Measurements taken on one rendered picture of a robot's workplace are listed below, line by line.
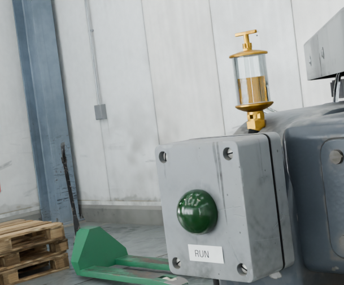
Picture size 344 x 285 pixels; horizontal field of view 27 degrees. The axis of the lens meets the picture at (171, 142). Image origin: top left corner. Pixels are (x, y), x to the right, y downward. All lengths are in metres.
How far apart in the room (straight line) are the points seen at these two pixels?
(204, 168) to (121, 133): 8.06
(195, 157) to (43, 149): 8.96
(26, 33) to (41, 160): 1.65
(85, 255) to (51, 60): 3.65
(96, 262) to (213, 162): 5.73
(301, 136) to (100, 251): 5.76
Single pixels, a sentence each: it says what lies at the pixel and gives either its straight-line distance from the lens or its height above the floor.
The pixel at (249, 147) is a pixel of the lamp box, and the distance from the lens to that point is 0.44.
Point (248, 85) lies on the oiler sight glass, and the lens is 0.52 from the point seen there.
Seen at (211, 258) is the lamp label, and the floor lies 1.25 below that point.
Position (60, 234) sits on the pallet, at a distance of 6.48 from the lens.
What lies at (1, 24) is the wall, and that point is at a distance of 9.37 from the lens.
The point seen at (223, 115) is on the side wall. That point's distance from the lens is 7.35.
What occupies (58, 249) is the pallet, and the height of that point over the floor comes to 0.19.
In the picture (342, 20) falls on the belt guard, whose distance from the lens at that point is 0.59.
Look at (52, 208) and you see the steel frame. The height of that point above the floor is 0.21.
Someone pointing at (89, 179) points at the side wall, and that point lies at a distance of 9.12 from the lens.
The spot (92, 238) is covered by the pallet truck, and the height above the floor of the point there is 0.30.
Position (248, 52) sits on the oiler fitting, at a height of 1.39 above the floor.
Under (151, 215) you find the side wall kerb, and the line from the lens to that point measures 8.29.
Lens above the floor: 1.36
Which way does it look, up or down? 3 degrees down
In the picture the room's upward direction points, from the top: 7 degrees counter-clockwise
